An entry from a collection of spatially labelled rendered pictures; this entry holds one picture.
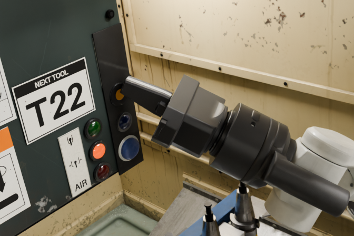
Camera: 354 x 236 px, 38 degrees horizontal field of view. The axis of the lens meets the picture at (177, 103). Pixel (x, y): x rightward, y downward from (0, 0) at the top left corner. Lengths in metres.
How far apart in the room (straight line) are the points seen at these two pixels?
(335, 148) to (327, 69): 0.70
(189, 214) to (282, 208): 1.19
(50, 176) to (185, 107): 0.18
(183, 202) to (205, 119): 1.27
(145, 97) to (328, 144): 0.23
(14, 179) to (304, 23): 0.89
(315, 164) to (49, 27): 0.34
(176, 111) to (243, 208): 0.55
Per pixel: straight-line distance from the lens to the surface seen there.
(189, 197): 1.87
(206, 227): 1.04
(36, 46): 0.58
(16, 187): 0.61
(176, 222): 1.84
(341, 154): 0.64
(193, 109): 0.62
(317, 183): 0.61
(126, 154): 0.69
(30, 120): 0.60
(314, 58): 1.33
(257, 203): 1.20
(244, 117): 0.62
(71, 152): 0.64
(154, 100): 0.64
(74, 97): 0.62
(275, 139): 0.62
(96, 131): 0.65
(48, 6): 0.58
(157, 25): 1.65
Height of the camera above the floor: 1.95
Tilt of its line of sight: 26 degrees down
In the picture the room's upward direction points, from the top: 7 degrees counter-clockwise
